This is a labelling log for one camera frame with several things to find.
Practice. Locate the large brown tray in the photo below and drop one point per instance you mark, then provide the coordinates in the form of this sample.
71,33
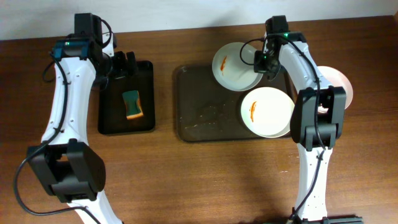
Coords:
206,111

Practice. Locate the green and orange sponge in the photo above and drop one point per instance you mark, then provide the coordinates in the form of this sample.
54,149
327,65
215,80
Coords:
133,104

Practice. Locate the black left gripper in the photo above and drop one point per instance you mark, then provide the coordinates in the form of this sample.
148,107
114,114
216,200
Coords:
121,63

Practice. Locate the white plate with stain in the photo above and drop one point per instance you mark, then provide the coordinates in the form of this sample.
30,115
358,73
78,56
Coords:
229,70

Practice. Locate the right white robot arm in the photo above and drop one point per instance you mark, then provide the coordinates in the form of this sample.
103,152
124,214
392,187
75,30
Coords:
317,119

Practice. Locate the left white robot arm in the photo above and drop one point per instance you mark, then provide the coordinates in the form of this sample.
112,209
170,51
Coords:
64,163

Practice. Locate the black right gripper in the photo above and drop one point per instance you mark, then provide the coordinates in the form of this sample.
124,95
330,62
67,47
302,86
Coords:
267,66

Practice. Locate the small black tray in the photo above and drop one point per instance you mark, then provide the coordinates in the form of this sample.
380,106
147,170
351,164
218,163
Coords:
112,118

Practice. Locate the white plate right side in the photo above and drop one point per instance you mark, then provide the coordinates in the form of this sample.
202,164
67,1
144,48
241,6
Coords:
266,112

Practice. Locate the pinkish white plate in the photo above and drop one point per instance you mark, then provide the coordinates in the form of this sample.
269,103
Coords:
336,78

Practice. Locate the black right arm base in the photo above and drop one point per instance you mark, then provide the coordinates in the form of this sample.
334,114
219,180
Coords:
329,220

